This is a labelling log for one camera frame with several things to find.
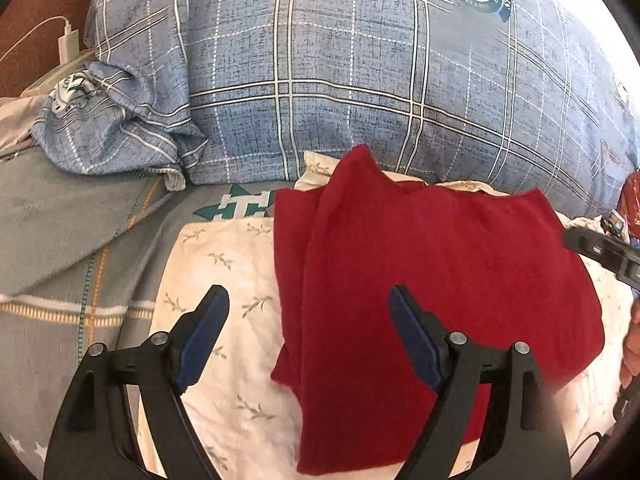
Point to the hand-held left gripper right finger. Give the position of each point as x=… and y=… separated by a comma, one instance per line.
x=415, y=340

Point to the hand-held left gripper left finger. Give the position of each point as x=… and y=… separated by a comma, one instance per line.
x=200, y=345

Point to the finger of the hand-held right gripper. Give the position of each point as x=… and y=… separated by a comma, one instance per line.
x=600, y=252

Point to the red sweater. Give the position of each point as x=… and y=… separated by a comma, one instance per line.
x=425, y=240

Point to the person's right hand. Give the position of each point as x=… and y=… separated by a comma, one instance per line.
x=632, y=345

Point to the red packet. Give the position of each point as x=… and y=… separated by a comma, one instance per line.
x=631, y=205

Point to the white leaf-print cloth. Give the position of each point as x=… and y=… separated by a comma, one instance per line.
x=240, y=280

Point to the grey patterned bedsheet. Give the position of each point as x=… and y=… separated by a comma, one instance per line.
x=50, y=210

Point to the blue plaid pillow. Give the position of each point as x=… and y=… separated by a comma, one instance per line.
x=350, y=60

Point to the grey-pink crumpled cloth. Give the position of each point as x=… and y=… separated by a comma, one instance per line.
x=15, y=120

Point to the white flat box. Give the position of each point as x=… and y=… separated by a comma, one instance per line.
x=55, y=76

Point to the white charger plug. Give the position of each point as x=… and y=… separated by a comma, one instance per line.
x=68, y=46

